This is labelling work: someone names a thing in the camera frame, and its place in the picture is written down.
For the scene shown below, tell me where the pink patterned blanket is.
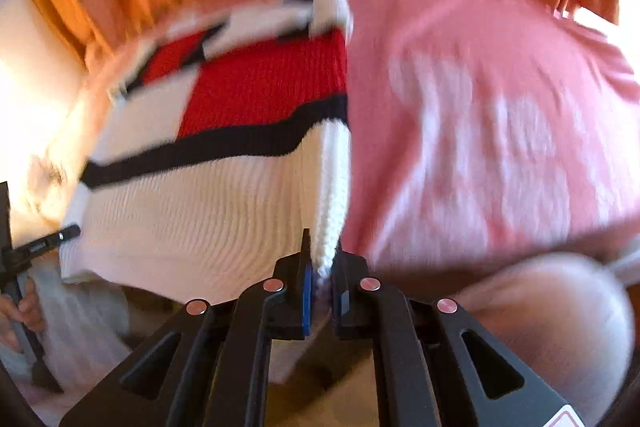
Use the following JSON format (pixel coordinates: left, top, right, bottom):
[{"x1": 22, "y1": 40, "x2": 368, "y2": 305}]
[{"x1": 10, "y1": 0, "x2": 640, "y2": 288}]

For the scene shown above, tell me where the light grey cloth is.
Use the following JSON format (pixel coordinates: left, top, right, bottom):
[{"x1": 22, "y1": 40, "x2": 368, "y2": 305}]
[{"x1": 0, "y1": 252, "x2": 135, "y2": 389}]

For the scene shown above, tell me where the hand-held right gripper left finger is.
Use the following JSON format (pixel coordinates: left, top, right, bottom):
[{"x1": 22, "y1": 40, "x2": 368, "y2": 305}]
[{"x1": 59, "y1": 229, "x2": 314, "y2": 427}]

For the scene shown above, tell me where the person's left hand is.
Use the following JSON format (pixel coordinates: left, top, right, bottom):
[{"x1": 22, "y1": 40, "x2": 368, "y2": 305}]
[{"x1": 0, "y1": 278, "x2": 47, "y2": 354}]

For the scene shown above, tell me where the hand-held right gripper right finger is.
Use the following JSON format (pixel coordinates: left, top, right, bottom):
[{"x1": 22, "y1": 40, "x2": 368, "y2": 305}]
[{"x1": 331, "y1": 249, "x2": 576, "y2": 427}]

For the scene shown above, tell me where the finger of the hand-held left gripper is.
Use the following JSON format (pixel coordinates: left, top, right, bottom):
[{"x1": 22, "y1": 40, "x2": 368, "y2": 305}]
[{"x1": 12, "y1": 223, "x2": 82, "y2": 258}]

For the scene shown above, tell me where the white fluffy cloth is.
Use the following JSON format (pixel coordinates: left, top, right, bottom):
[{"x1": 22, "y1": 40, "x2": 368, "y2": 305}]
[{"x1": 450, "y1": 252, "x2": 637, "y2": 426}]

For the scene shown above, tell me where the white red black knitted sweater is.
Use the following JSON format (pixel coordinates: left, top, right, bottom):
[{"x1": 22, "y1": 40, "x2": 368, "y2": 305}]
[{"x1": 60, "y1": 0, "x2": 353, "y2": 303}]

